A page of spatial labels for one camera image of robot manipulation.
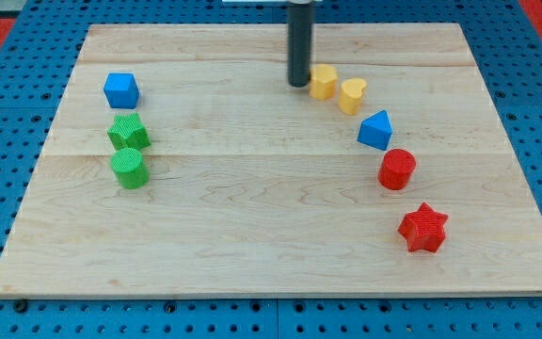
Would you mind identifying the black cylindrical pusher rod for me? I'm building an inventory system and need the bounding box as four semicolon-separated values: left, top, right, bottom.
286;0;314;88

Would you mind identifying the yellow hexagon block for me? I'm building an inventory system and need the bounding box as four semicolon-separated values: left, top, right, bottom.
309;64;338;100

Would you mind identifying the yellow heart block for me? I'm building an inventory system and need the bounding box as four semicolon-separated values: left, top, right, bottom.
338;78;367;116

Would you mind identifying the blue triangle block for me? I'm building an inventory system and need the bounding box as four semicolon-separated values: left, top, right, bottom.
357;110;392;151

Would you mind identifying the red cylinder block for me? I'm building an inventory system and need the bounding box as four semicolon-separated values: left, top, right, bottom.
378;149;417;190

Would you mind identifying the light wooden board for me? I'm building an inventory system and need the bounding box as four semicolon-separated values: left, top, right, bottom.
0;24;542;299

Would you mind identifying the blue cube block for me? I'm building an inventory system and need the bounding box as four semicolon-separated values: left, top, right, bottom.
104;73;140;109

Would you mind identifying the green star block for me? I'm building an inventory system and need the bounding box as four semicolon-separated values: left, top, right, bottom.
107;113;151;150

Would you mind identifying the green cylinder block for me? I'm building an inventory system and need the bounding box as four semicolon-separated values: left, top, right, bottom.
110;148;150;189

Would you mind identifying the red star block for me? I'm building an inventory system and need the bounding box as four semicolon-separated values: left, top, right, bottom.
398;202;449;253

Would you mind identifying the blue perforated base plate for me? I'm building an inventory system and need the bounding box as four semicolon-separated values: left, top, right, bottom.
0;0;542;338

